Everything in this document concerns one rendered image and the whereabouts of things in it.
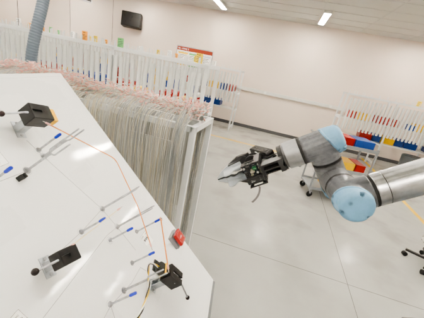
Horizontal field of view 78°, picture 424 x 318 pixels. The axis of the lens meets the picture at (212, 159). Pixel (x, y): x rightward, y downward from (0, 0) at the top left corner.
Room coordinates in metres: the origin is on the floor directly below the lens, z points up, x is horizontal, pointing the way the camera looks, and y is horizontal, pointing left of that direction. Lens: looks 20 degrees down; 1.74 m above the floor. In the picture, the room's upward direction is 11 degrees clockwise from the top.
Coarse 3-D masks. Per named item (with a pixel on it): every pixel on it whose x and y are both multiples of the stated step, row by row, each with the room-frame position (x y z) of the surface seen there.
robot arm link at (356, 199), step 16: (416, 160) 0.55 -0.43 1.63; (336, 176) 0.60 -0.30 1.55; (352, 176) 0.60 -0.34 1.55; (368, 176) 0.55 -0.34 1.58; (384, 176) 0.53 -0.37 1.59; (400, 176) 0.52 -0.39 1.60; (416, 176) 0.52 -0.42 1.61; (336, 192) 0.54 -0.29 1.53; (352, 192) 0.51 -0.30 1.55; (368, 192) 0.51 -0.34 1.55; (384, 192) 0.51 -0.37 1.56; (400, 192) 0.51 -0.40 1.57; (416, 192) 0.51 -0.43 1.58; (336, 208) 0.52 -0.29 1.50; (352, 208) 0.50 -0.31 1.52; (368, 208) 0.50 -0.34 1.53
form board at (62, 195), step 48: (0, 96) 0.64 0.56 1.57; (48, 96) 0.80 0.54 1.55; (0, 144) 0.54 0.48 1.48; (48, 144) 0.66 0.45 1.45; (96, 144) 0.84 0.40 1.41; (0, 192) 0.46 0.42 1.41; (48, 192) 0.55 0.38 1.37; (96, 192) 0.69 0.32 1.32; (144, 192) 0.90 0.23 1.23; (0, 240) 0.40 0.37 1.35; (48, 240) 0.47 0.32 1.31; (96, 240) 0.57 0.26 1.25; (0, 288) 0.34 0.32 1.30; (48, 288) 0.40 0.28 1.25; (96, 288) 0.47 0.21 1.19; (144, 288) 0.58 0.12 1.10; (192, 288) 0.76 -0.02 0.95
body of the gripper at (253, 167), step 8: (256, 152) 0.73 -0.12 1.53; (280, 152) 0.68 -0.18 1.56; (248, 160) 0.72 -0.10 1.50; (256, 160) 0.67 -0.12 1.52; (264, 160) 0.70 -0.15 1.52; (272, 160) 0.66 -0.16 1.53; (280, 160) 0.65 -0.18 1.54; (248, 168) 0.67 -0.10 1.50; (256, 168) 0.67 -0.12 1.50; (264, 168) 0.67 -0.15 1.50; (272, 168) 0.65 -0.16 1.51; (280, 168) 0.67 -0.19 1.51; (288, 168) 0.68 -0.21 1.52; (248, 176) 0.67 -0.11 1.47; (256, 176) 0.66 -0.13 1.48; (264, 176) 0.66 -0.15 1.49
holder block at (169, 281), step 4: (172, 264) 0.63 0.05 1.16; (172, 268) 0.62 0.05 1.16; (176, 268) 0.63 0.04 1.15; (172, 272) 0.61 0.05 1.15; (176, 272) 0.62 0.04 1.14; (180, 272) 0.64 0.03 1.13; (168, 276) 0.59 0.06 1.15; (172, 276) 0.60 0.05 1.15; (176, 276) 0.61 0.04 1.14; (180, 276) 0.63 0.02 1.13; (160, 280) 0.59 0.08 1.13; (164, 280) 0.59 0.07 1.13; (168, 280) 0.59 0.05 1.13; (172, 280) 0.60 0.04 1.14; (176, 280) 0.60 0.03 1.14; (180, 280) 0.61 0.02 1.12; (164, 284) 0.60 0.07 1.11; (168, 284) 0.60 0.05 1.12; (172, 284) 0.60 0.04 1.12; (176, 284) 0.60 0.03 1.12; (180, 284) 0.60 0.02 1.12; (172, 288) 0.60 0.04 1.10
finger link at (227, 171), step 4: (236, 164) 0.73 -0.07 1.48; (240, 164) 0.72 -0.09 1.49; (224, 168) 0.74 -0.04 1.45; (228, 168) 0.73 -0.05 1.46; (232, 168) 0.72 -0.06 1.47; (236, 168) 0.71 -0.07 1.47; (240, 168) 0.73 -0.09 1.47; (220, 172) 0.74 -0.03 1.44; (224, 172) 0.72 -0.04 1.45; (228, 172) 0.70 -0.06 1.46; (220, 176) 0.74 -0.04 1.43; (224, 176) 0.70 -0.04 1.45
